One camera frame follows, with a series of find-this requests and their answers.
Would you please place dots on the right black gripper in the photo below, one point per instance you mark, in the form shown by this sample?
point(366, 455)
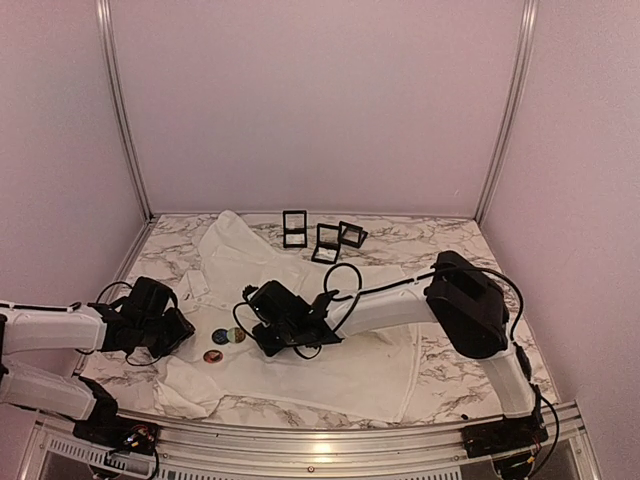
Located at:
point(269, 347)

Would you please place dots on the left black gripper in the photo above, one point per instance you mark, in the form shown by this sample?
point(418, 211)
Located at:
point(176, 331)

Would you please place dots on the blue round brooch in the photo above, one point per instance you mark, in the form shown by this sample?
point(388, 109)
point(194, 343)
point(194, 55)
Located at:
point(220, 336)

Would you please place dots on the green round brooch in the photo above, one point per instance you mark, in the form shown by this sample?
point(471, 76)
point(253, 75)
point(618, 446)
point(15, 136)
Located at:
point(235, 335)

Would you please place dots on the white button shirt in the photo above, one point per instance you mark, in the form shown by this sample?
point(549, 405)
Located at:
point(370, 375)

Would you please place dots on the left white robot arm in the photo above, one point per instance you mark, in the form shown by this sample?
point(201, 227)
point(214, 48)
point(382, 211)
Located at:
point(34, 327)

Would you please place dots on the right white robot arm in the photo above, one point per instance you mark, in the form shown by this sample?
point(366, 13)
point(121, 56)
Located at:
point(466, 301)

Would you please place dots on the red round brooch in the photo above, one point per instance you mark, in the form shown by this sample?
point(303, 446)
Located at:
point(213, 356)

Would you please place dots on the black display frame middle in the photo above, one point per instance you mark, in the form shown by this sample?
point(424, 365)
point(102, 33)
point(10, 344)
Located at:
point(328, 244)

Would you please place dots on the black display frame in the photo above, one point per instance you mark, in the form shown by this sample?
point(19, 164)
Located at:
point(294, 223)
point(352, 235)
point(328, 244)

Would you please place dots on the black display frame left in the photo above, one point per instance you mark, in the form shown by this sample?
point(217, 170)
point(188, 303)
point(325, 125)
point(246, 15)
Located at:
point(294, 223)

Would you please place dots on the black display frame right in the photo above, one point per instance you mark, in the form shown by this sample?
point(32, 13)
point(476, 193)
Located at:
point(352, 235)

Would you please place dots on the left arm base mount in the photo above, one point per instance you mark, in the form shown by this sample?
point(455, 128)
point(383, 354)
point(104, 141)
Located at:
point(107, 428)

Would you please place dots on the aluminium front rail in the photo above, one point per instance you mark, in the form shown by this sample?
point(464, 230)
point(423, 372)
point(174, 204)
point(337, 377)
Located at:
point(208, 450)

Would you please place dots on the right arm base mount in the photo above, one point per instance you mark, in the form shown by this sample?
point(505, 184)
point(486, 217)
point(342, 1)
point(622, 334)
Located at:
point(504, 435)

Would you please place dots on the left aluminium corner post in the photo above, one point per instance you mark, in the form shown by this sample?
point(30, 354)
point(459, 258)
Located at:
point(109, 50)

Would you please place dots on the aluminium corner post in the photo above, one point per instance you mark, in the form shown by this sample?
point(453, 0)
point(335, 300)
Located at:
point(109, 50)
point(515, 92)

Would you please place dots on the right aluminium corner post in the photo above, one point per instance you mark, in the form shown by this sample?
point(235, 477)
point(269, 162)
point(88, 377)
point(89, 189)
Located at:
point(515, 92)

